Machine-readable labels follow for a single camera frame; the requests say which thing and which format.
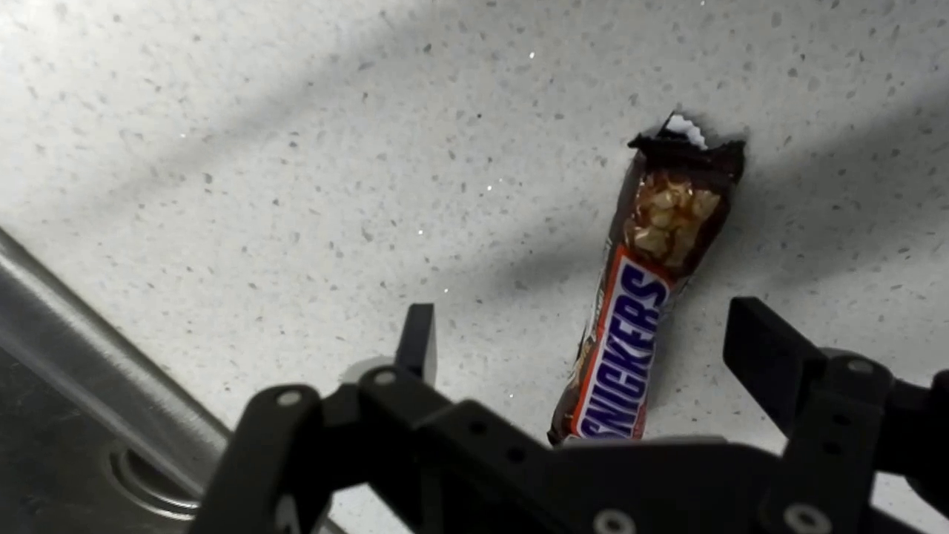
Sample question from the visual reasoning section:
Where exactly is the snickers candy bar packet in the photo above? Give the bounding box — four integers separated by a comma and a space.
550, 109, 746, 445

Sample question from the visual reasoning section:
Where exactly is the stainless steel double sink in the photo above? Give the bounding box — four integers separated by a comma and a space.
0, 230, 230, 524

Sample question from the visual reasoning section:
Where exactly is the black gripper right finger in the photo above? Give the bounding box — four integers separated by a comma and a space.
725, 296, 949, 534

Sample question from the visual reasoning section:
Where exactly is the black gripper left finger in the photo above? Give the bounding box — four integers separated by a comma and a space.
191, 303, 554, 534

